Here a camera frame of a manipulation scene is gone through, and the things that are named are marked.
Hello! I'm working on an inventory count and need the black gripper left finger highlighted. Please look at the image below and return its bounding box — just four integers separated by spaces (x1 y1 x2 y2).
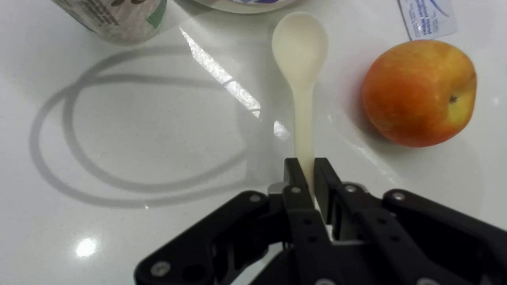
133 156 345 285

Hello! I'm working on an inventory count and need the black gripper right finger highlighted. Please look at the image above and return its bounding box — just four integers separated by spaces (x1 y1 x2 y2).
313 156 507 285

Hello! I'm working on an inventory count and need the cream plastic spoon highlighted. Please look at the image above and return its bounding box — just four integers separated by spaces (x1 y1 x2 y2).
271 11 329 212

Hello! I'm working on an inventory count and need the large patterned paper cup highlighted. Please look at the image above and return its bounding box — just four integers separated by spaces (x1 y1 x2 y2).
52 0 169 44

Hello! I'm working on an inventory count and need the blue patterned bowl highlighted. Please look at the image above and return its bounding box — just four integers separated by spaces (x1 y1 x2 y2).
188 0 313 15

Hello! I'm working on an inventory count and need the red orange peach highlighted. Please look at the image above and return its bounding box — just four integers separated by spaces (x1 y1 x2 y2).
359 37 478 148

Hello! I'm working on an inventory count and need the blue white packet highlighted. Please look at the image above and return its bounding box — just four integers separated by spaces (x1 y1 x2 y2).
396 0 459 41

